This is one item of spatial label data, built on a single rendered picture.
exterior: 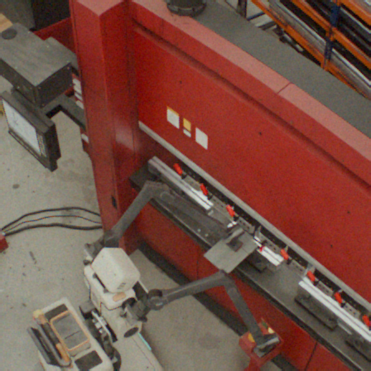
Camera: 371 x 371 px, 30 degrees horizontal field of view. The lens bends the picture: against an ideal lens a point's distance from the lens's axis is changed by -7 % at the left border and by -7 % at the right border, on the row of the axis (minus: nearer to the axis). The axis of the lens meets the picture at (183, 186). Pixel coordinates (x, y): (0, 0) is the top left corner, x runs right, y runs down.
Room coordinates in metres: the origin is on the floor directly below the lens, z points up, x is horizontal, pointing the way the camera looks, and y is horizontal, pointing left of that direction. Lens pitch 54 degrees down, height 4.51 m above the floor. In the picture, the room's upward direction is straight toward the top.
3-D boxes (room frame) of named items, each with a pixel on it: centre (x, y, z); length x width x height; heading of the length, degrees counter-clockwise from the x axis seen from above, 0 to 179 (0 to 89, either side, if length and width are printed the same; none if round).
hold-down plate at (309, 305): (1.72, -0.75, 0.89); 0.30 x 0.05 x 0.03; 45
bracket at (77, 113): (2.91, 0.74, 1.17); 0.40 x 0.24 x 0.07; 45
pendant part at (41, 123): (2.64, 0.88, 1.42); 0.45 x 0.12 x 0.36; 45
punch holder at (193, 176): (2.48, -0.07, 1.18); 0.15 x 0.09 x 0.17; 45
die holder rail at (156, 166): (2.58, 0.02, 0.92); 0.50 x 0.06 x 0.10; 45
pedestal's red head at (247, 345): (1.59, -0.44, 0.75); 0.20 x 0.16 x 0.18; 37
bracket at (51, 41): (2.91, 0.74, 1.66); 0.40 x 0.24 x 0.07; 45
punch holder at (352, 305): (1.63, -0.91, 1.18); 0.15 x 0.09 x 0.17; 45
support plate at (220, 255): (2.08, -0.26, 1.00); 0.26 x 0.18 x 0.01; 135
